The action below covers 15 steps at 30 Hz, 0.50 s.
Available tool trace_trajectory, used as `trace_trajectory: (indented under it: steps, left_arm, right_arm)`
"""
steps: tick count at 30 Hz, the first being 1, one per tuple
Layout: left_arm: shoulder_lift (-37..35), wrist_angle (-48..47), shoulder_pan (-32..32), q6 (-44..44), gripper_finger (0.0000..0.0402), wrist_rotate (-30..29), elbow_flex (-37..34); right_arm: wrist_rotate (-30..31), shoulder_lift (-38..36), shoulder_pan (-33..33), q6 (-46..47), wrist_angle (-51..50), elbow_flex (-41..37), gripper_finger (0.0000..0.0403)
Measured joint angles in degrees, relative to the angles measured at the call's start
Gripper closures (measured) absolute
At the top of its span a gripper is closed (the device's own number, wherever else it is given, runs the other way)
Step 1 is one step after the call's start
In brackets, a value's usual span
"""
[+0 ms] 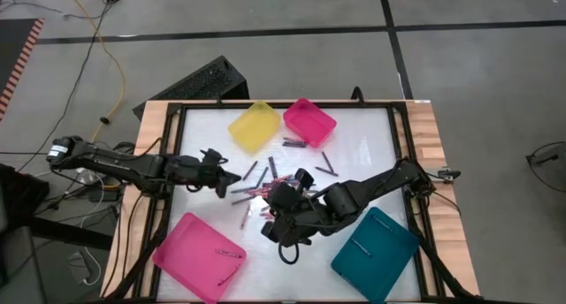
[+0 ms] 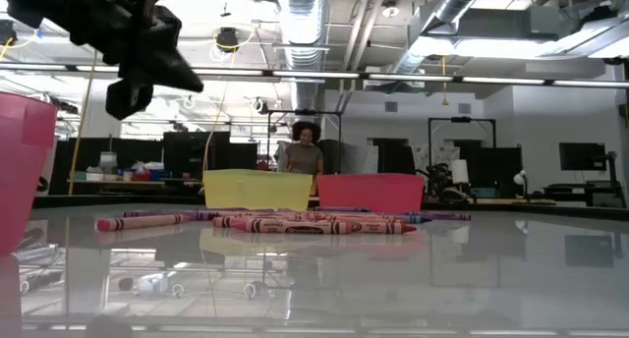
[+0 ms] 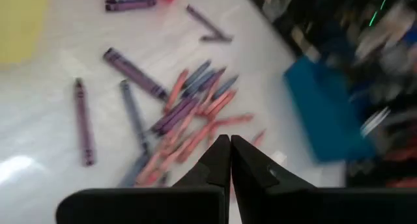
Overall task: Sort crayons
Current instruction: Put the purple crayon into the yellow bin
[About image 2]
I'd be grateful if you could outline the black metal frame rig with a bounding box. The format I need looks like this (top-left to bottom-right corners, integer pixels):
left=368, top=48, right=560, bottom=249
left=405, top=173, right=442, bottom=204
left=428, top=116, right=497, bottom=150
left=266, top=109, right=344, bottom=175

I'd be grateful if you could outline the white desk lamp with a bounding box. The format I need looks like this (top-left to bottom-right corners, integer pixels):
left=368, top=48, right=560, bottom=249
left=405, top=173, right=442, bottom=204
left=512, top=169, right=531, bottom=203

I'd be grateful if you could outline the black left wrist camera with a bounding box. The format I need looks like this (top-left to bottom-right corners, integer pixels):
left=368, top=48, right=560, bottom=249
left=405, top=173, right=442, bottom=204
left=105, top=79, right=154, bottom=122

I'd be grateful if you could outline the yellow hanging cable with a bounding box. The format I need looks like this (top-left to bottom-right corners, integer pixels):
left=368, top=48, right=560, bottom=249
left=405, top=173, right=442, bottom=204
left=67, top=50, right=98, bottom=197

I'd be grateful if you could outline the person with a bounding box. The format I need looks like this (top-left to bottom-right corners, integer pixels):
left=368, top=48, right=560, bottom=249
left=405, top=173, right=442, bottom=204
left=278, top=120, right=326, bottom=197

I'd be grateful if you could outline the black ceiling dome camera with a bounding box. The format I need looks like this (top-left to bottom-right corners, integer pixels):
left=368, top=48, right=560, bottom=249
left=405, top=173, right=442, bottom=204
left=214, top=27, right=241, bottom=54

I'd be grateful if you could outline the black desk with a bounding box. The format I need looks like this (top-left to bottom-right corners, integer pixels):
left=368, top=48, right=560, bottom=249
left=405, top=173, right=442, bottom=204
left=540, top=179, right=629, bottom=209

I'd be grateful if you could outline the red plastic bin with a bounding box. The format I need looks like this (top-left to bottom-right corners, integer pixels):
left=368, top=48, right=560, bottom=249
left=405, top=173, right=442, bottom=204
left=315, top=173, right=426, bottom=215

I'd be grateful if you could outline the clear plastic jar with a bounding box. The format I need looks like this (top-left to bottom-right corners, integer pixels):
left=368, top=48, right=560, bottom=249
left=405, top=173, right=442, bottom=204
left=99, top=151, right=119, bottom=175

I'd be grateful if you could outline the silver ventilation duct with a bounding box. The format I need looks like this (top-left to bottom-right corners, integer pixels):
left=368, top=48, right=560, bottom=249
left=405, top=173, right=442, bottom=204
left=392, top=0, right=492, bottom=77
left=273, top=0, right=329, bottom=112

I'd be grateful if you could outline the blue crayon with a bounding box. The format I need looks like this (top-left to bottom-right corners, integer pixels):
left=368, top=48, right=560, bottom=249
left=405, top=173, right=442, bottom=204
left=392, top=213, right=433, bottom=225

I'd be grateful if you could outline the black computer monitor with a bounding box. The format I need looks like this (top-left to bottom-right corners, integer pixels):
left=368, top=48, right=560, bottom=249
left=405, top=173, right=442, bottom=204
left=558, top=141, right=607, bottom=172

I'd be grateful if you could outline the black monitor stand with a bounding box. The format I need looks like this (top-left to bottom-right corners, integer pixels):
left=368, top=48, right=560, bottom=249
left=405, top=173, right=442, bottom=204
left=589, top=150, right=629, bottom=209

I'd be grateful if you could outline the purple crayon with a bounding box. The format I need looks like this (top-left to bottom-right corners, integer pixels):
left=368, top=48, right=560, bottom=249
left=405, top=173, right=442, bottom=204
left=314, top=205, right=372, bottom=213
left=406, top=210, right=472, bottom=222
left=122, top=208, right=225, bottom=221

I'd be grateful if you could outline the pink plastic bin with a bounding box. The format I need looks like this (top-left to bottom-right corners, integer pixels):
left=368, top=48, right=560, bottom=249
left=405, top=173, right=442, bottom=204
left=0, top=90, right=59, bottom=256

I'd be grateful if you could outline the white paper towel roll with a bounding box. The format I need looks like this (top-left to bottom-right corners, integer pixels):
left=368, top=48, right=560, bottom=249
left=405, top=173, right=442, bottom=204
left=450, top=159, right=470, bottom=185

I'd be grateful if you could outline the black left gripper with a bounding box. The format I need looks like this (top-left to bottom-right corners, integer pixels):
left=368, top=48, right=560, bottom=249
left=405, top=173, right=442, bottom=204
left=100, top=6, right=204, bottom=92

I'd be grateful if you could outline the wooden workbench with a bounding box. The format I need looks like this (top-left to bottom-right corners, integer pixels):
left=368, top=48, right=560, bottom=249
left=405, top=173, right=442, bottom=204
left=67, top=178, right=203, bottom=188

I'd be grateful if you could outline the black aluminium table frame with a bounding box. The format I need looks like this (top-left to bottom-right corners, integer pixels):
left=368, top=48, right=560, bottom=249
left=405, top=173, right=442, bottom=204
left=31, top=194, right=629, bottom=221

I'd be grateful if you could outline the black partition panel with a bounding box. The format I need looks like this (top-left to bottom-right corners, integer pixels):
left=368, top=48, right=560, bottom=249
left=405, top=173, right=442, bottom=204
left=52, top=137, right=163, bottom=182
left=162, top=131, right=259, bottom=173

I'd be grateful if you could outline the long ceiling light strip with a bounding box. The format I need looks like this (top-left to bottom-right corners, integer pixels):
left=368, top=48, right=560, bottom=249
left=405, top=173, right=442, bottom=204
left=0, top=62, right=629, bottom=89

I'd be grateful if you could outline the yellow plastic bin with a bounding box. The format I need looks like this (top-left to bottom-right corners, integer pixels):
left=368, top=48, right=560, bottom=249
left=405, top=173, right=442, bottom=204
left=201, top=168, right=315, bottom=212

